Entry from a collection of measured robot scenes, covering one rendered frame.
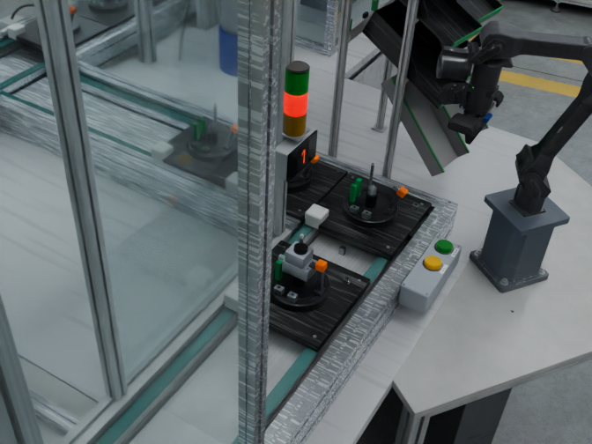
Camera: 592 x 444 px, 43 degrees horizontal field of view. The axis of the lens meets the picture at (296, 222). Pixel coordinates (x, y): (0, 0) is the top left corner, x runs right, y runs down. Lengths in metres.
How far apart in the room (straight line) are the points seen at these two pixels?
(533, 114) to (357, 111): 2.08
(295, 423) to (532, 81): 3.60
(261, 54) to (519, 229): 1.16
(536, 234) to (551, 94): 2.88
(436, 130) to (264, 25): 1.41
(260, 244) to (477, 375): 0.95
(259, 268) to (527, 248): 1.08
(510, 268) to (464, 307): 0.15
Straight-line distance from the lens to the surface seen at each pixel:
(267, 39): 0.71
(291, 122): 1.58
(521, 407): 2.81
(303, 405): 1.46
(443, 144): 2.07
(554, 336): 1.85
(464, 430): 2.32
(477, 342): 1.77
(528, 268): 1.91
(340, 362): 1.54
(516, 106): 4.46
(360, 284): 1.68
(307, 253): 1.57
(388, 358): 1.69
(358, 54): 2.84
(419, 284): 1.72
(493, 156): 2.37
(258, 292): 0.90
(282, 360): 1.59
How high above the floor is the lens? 2.14
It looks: 40 degrees down
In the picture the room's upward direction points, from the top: 4 degrees clockwise
